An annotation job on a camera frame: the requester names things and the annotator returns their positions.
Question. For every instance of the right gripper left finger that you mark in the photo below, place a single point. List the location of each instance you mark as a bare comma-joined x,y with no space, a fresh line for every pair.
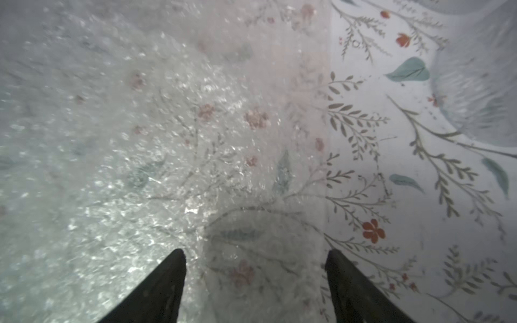
157,298

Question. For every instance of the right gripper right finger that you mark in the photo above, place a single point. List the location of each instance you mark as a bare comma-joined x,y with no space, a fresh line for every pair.
354,296

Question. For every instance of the clear glass vase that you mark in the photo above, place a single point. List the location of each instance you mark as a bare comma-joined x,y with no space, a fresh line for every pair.
474,79

